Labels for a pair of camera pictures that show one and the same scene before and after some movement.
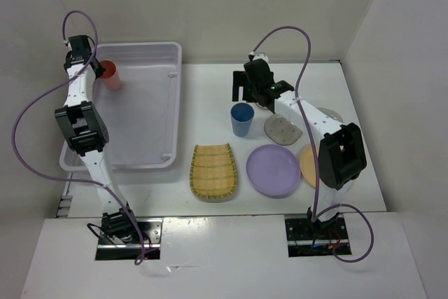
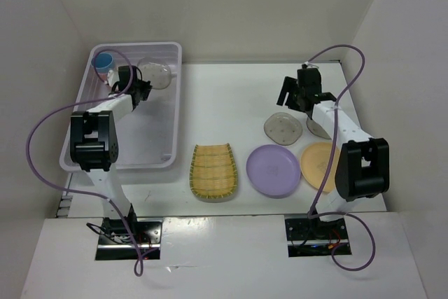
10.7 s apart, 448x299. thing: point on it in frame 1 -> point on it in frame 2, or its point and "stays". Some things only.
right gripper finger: x=243 y=80 -> x=294 y=100
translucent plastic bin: x=143 y=116 stays
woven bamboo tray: x=213 y=172 stays
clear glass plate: x=262 y=107 -> x=152 y=70
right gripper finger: x=238 y=80 -> x=289 y=85
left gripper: x=100 y=70 -> x=146 y=88
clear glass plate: x=282 y=130 stays
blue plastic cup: x=242 y=115 -> x=102 y=61
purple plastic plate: x=274 y=171 stays
